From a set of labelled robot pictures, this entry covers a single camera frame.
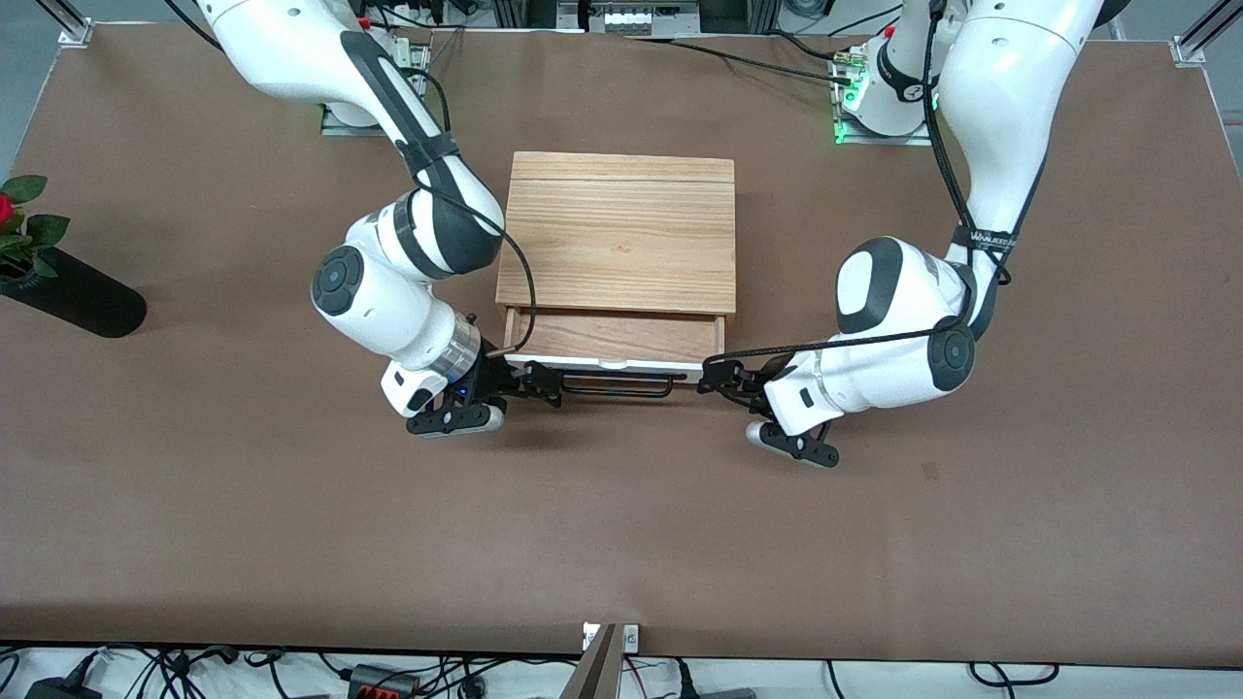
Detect black metal drawer handle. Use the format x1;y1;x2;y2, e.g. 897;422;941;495
558;373;676;399

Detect white-fronted wooden drawer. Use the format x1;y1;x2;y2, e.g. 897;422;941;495
500;306;729;385

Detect light wooden drawer cabinet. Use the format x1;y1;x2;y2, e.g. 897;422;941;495
495;150;740;317

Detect wooden pole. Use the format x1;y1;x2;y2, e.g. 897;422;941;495
561;622;621;699

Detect black power strip red switches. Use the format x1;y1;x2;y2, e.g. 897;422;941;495
347;664;421;699

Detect black ribbed vase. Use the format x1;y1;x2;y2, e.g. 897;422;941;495
0;248;149;339

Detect grey electrical terminal box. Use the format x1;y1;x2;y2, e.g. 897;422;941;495
556;0;702;38

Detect artificial rose with green leaves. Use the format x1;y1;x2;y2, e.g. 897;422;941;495
0;175;72;283

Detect black power adapter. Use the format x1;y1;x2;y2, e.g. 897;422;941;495
24;675;104;699

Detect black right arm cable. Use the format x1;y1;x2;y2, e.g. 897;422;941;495
398;66;539;358

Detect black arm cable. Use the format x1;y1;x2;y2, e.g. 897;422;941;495
701;0;1016;368
398;66;539;358

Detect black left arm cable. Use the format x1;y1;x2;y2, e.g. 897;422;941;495
701;0;1016;368

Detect black table cable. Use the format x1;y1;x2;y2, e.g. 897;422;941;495
631;37;854;86
767;29;842;65

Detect black looped floor cable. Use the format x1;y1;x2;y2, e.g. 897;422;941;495
969;662;1061;686

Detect aluminium frame bracket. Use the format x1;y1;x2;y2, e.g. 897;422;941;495
34;0;94;48
1172;0;1243;67

